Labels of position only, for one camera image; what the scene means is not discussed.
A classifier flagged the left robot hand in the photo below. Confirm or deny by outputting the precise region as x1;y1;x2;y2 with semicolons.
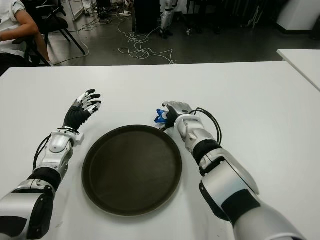
62;88;102;134

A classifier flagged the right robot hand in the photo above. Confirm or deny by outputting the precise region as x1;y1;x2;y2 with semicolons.
159;100;194;131

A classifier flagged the blue Oreo packet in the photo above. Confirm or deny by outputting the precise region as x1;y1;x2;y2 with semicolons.
153;108;169;125

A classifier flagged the round dark brown tray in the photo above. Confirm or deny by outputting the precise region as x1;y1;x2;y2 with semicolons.
81;124;183;217

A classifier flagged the silver humanoid robot leg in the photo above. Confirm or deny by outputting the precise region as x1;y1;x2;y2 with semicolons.
159;0;176;40

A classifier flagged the black chair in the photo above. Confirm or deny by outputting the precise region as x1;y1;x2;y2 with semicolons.
12;0;87;67

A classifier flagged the black cabinet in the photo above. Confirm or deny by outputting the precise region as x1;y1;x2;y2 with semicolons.
134;0;162;35

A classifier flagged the seated person in white shirt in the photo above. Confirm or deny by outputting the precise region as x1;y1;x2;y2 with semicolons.
0;0;51;76

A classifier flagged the folded metal stand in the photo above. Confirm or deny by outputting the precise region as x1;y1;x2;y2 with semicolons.
246;3;264;29

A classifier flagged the white side table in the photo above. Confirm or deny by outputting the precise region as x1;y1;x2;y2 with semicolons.
276;48;320;92

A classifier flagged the white cabinet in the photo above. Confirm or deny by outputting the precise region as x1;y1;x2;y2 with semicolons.
275;0;320;31

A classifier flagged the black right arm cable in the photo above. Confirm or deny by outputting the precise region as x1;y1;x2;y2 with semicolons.
190;107;224;145

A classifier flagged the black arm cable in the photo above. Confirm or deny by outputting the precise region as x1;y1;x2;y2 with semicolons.
190;107;224;145
32;134;54;171

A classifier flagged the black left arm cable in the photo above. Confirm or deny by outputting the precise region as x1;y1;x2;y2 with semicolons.
32;134;54;171

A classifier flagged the tangled white floor cable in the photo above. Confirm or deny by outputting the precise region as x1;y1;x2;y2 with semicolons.
116;9;178;66

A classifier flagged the white board with frame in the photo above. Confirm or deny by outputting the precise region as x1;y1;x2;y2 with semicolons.
68;0;87;22

